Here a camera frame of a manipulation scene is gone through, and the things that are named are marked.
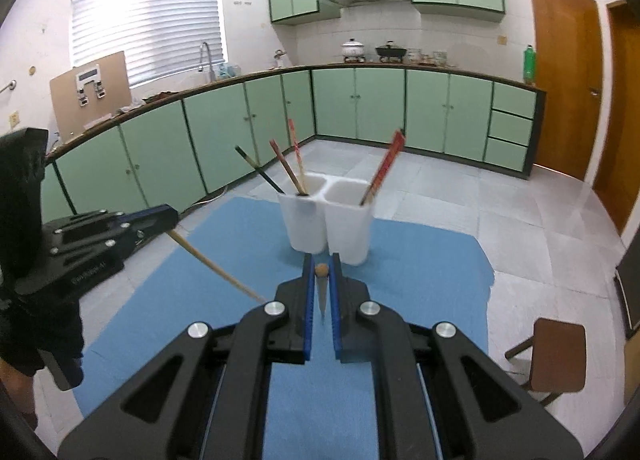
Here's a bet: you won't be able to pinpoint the white double utensil holder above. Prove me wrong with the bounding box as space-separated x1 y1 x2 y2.
276 172 376 267

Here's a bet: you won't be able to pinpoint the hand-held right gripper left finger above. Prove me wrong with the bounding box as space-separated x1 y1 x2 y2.
57 253 317 460

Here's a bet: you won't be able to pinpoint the white window blind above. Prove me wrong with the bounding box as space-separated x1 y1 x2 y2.
69 0 227 89

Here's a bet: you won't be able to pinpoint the person's left forearm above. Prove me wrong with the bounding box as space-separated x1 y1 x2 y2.
0 360 40 433

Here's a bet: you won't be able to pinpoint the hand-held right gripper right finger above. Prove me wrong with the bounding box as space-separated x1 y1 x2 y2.
329 253 583 460

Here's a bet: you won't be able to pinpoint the black glass cabinet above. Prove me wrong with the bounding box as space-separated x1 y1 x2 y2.
614 244 640 338

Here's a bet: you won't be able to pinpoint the glass jars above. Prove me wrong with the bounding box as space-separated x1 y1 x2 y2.
407 48 449 66

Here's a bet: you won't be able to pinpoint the blue mat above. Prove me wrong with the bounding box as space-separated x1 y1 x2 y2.
73 195 496 460

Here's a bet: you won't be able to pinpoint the plain wooden chopstick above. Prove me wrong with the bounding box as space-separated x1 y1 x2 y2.
167 228 266 303

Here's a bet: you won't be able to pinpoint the green bottle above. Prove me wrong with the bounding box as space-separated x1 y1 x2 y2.
522 44 537 86

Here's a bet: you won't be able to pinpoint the black wok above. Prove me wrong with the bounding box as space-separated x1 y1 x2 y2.
374 40 407 63

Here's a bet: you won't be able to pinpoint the white cooking pot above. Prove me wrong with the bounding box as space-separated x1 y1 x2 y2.
341 38 365 63

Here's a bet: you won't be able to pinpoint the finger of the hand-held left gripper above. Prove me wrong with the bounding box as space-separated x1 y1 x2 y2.
44 206 179 241
46 224 180 267

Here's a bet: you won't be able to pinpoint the wooden chair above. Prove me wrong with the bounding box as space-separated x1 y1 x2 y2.
504 318 588 407

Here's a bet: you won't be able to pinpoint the black chopstick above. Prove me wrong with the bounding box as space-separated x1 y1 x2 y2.
234 145 285 194

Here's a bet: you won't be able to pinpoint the green lower kitchen cabinets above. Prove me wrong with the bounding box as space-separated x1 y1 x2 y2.
39 64 547 227

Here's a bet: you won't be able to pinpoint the metal faucet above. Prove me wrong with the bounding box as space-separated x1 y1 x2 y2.
198 42 217 84

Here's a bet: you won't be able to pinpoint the cardboard board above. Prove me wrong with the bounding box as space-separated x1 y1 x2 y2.
48 50 134 141

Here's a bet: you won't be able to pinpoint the wooden door with handle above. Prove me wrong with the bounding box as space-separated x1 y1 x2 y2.
527 0 604 181

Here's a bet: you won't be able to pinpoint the person's left hand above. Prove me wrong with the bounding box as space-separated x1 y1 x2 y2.
0 299 85 377

